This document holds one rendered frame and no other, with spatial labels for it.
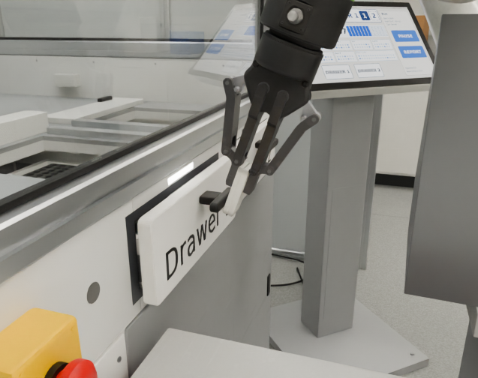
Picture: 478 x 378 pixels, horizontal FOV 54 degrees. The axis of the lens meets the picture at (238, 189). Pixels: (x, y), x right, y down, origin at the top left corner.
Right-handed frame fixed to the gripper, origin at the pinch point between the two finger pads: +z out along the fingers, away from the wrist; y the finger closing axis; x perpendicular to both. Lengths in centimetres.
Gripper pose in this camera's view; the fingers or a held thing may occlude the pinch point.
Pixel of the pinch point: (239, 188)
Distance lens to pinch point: 62.1
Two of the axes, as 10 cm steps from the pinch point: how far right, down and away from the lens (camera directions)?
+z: -3.2, 8.5, 4.1
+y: 8.9, 4.2, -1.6
